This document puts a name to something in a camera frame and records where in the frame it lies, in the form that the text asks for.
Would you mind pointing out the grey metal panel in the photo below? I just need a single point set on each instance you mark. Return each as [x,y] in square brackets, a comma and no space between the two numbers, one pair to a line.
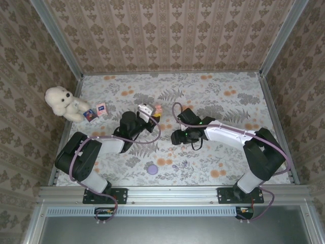
[177,231]

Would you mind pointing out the aluminium mounting beam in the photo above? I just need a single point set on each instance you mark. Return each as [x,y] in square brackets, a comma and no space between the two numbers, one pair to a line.
[172,194]

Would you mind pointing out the purple earbud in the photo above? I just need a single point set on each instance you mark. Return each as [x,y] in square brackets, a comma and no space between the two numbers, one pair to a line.
[175,167]
[187,163]

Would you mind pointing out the small blue box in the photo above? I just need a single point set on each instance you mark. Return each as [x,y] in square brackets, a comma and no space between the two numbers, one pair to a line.
[90,115]

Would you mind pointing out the pink earbud charging case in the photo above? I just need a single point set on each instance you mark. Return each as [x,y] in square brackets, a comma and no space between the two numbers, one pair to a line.
[159,109]

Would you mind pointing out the aluminium frame post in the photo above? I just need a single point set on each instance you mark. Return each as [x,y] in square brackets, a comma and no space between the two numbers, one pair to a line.
[58,40]
[284,38]

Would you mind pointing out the white teddy bear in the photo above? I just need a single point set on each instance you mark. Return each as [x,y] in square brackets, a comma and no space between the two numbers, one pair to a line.
[59,101]

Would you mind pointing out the black connector module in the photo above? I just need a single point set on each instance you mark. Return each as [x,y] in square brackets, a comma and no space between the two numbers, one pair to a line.
[245,212]
[104,212]

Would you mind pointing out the purple earbud charging case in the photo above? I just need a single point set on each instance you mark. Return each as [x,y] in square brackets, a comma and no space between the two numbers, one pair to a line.
[152,169]

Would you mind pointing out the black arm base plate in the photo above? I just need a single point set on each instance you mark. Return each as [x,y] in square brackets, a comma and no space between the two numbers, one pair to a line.
[119,195]
[223,195]

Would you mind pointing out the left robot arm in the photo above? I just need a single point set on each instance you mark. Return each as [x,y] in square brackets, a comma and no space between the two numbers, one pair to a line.
[78,157]

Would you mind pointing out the small pink box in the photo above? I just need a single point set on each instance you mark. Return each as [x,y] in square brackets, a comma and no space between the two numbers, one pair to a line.
[101,108]

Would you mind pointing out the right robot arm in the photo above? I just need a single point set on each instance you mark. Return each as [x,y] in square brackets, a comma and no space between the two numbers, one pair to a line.
[264,157]

